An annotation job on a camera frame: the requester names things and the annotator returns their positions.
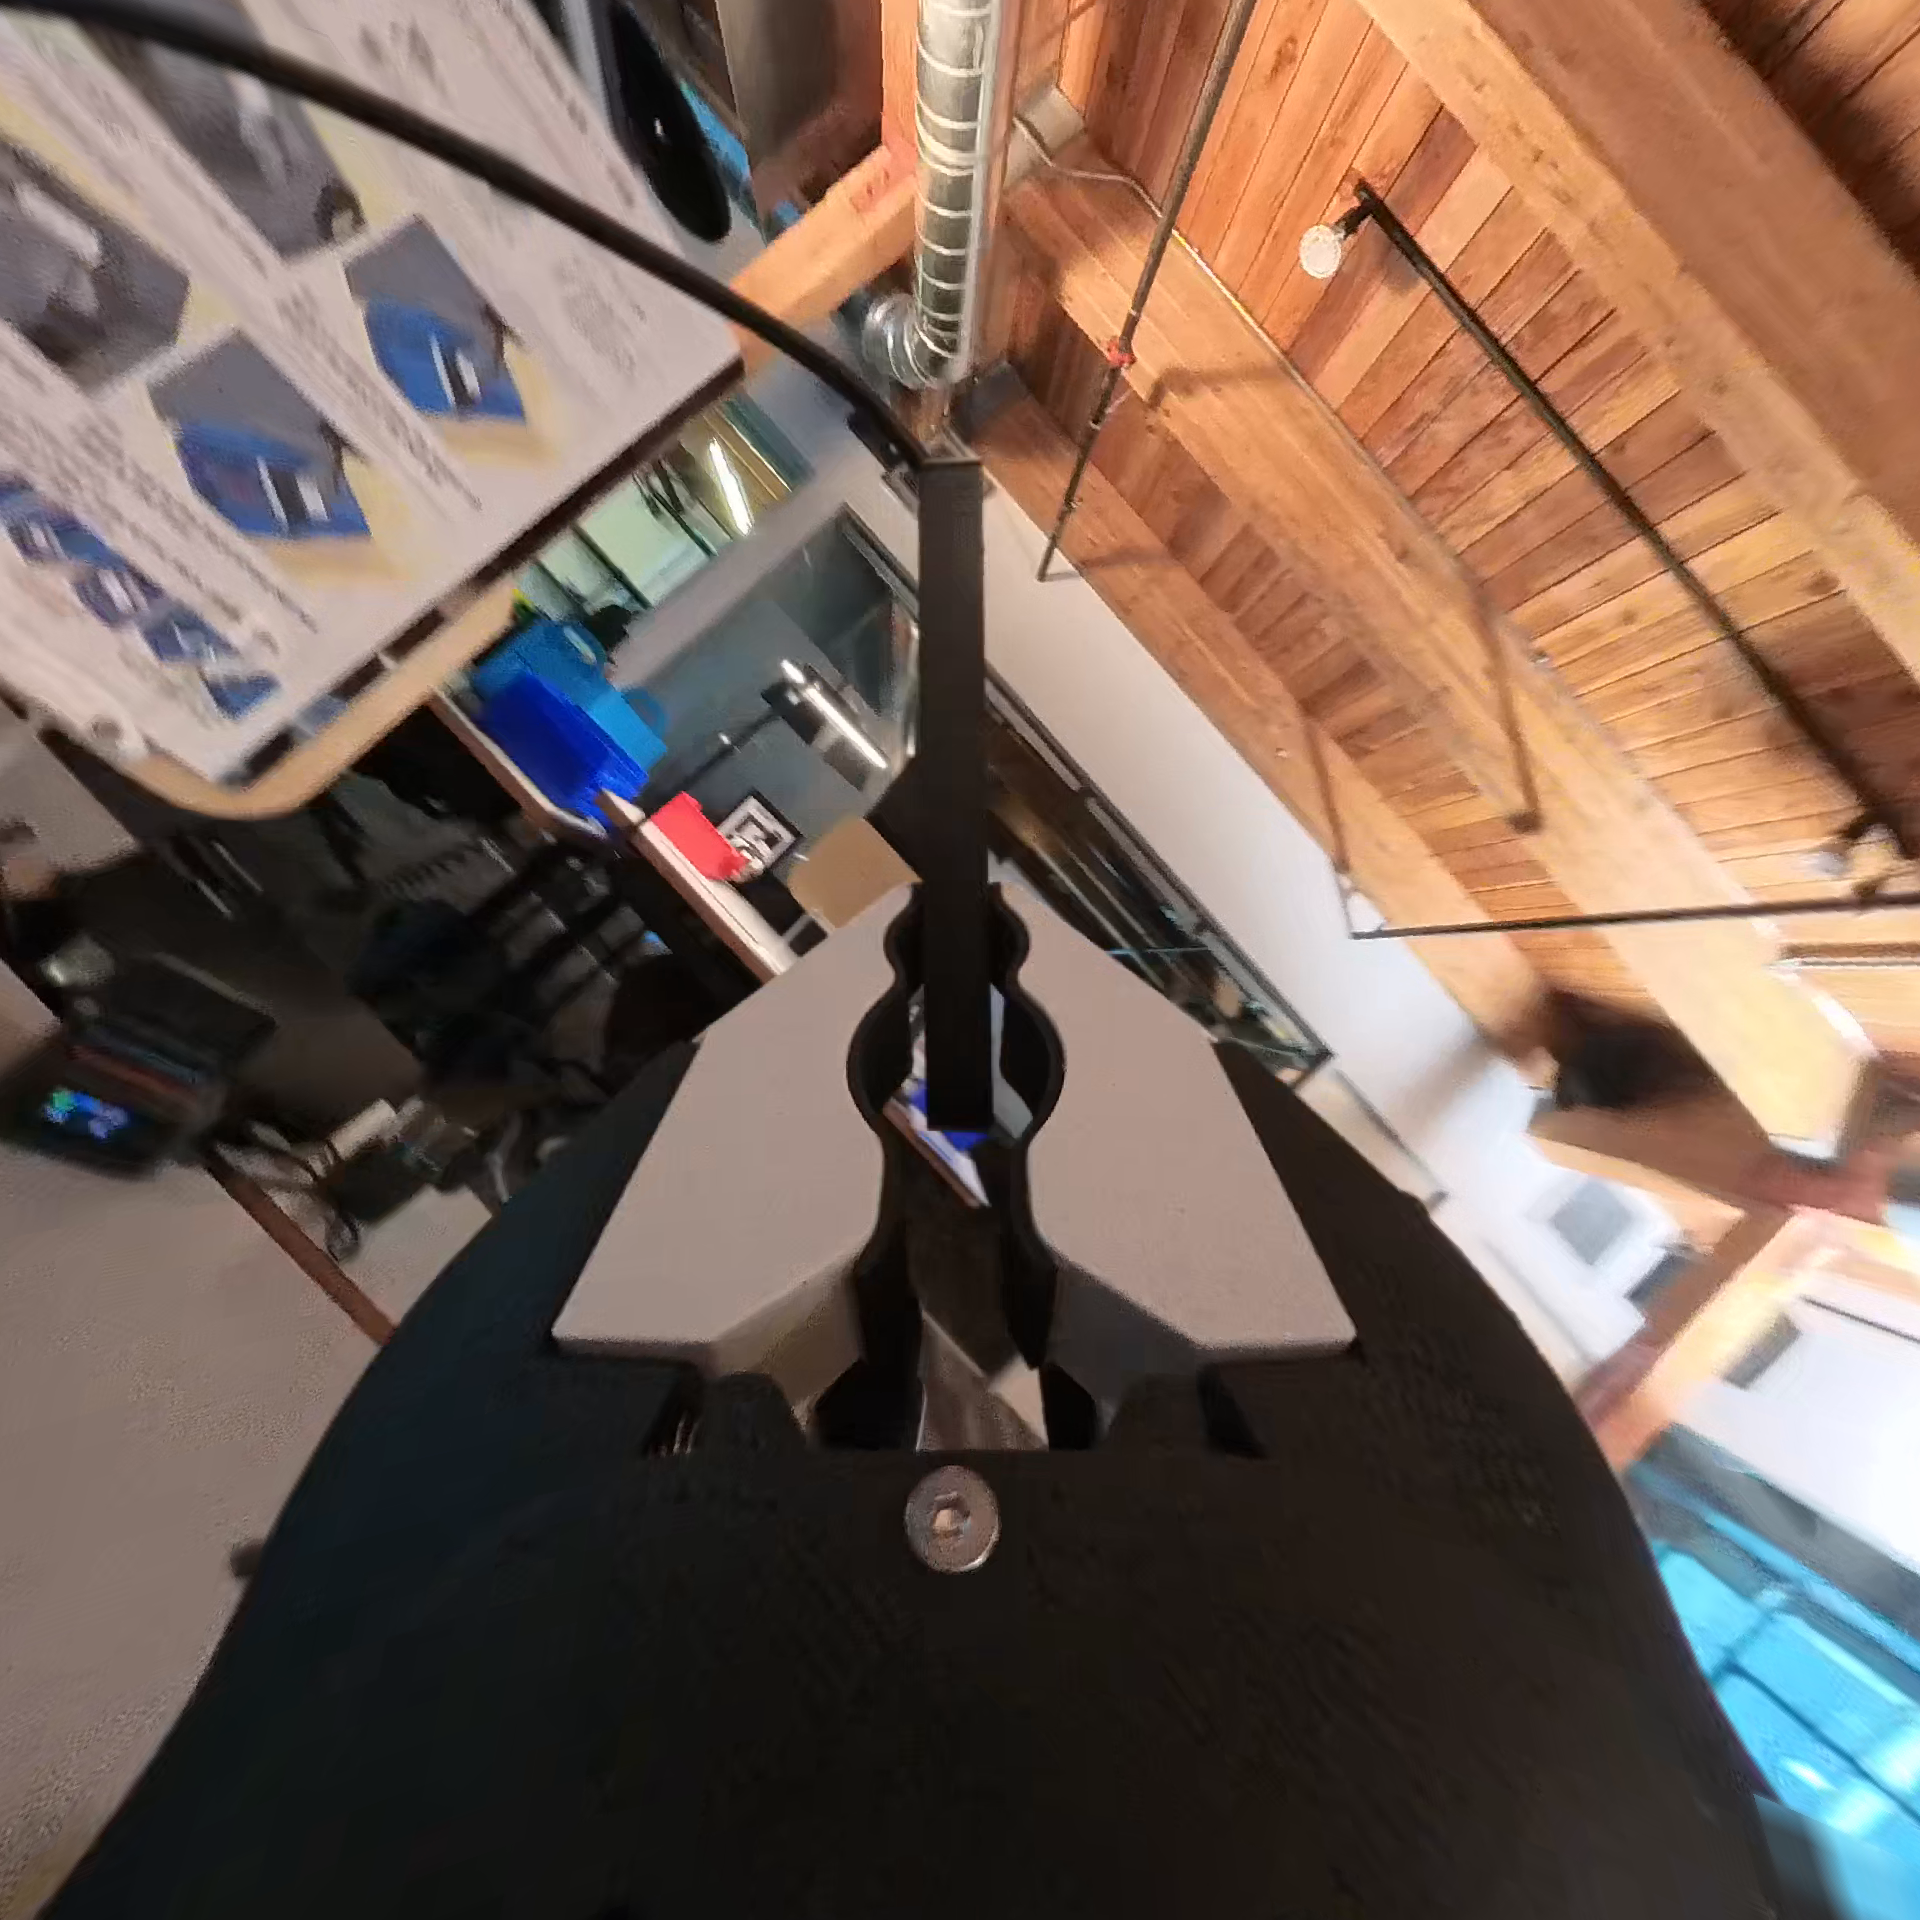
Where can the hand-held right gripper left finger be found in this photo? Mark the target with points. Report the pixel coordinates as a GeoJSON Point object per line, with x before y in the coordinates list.
{"type": "Point", "coordinates": [720, 1200]}

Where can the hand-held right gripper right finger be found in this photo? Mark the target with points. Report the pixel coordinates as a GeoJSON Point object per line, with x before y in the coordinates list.
{"type": "Point", "coordinates": [1185, 1200]}

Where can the black power adapter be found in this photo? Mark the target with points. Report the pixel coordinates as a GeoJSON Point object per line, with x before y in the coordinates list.
{"type": "Point", "coordinates": [382, 1170]}

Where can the tan sign board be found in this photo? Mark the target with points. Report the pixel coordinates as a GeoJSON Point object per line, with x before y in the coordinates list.
{"type": "Point", "coordinates": [848, 870]}

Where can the small red bin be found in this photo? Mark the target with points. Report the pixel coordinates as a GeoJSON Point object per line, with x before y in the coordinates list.
{"type": "Point", "coordinates": [699, 841]}

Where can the framed printed tag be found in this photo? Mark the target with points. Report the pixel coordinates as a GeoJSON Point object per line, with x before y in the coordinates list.
{"type": "Point", "coordinates": [759, 832]}

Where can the stack of blue bins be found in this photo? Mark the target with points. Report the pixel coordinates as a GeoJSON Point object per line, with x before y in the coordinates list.
{"type": "Point", "coordinates": [571, 720]}

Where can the window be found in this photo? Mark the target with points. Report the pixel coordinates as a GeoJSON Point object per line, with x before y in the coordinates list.
{"type": "Point", "coordinates": [1801, 1681]}

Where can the black ceiling pipe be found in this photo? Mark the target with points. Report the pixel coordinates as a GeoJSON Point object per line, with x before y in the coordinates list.
{"type": "Point", "coordinates": [1142, 300]}

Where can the instruction sign on stand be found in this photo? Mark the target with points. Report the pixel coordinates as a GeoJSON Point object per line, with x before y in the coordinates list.
{"type": "Point", "coordinates": [300, 375]}

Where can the ceiling light bulb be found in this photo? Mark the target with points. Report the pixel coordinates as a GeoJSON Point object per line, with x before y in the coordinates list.
{"type": "Point", "coordinates": [1323, 250]}

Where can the round black ceiling fixture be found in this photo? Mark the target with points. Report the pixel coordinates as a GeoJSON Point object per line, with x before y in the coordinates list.
{"type": "Point", "coordinates": [674, 134]}

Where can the wall vent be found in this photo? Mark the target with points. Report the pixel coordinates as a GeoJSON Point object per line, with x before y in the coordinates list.
{"type": "Point", "coordinates": [1590, 1218]}

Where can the black hanging pipe frame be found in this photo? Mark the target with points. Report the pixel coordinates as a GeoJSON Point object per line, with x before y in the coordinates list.
{"type": "Point", "coordinates": [1650, 528]}

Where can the silver ventilation duct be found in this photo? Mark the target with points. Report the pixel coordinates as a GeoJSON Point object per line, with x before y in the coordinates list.
{"type": "Point", "coordinates": [953, 181]}

